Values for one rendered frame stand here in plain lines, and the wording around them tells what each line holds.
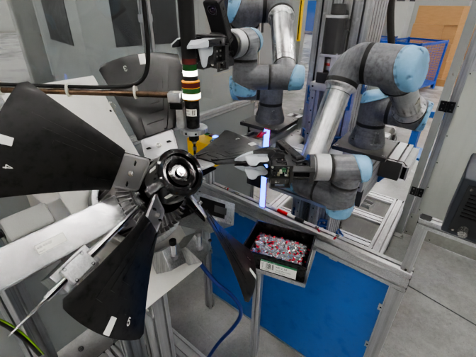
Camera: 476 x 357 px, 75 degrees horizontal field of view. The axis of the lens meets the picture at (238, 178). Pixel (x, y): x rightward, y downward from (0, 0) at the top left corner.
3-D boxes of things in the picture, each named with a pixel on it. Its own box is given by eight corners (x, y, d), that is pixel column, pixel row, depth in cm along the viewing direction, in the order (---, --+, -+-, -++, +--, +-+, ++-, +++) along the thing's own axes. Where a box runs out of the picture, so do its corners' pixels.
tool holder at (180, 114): (168, 135, 75) (164, 95, 70) (175, 125, 81) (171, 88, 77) (205, 137, 75) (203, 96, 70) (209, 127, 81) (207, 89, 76)
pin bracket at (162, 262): (148, 255, 89) (161, 250, 83) (164, 247, 93) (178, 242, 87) (156, 274, 89) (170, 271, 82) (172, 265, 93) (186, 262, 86)
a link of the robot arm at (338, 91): (333, 31, 90) (275, 187, 95) (371, 34, 84) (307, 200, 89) (344, 49, 100) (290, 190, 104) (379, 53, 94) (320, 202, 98)
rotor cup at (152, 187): (118, 186, 74) (138, 168, 65) (154, 151, 84) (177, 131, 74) (161, 226, 78) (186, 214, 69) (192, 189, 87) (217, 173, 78)
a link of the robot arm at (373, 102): (362, 115, 138) (369, 84, 132) (393, 122, 131) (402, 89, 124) (351, 122, 130) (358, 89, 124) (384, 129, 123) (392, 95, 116)
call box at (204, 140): (188, 159, 135) (186, 137, 130) (204, 152, 142) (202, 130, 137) (214, 171, 126) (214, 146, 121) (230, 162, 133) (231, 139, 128)
